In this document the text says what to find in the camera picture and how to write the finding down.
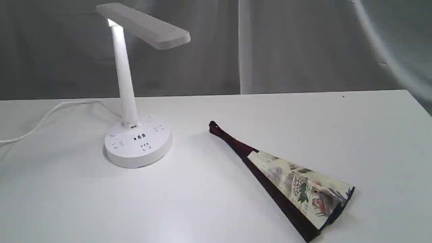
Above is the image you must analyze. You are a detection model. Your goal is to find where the painted paper folding fan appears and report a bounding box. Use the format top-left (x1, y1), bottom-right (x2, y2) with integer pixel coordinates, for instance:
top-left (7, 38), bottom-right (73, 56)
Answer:
top-left (209, 121), bottom-right (355, 243)

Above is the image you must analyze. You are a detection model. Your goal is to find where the grey backdrop curtain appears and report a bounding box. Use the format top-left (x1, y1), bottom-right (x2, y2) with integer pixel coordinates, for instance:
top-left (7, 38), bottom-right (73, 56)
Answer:
top-left (0, 0), bottom-right (431, 113)

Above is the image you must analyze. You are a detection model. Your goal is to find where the white desk lamp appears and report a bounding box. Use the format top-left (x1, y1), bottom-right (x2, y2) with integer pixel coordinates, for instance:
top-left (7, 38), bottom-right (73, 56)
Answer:
top-left (96, 3), bottom-right (191, 168)

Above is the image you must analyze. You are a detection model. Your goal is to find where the white power cable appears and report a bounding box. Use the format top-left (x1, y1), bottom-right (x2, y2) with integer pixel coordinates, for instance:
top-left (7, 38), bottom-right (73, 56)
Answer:
top-left (0, 100), bottom-right (123, 144)

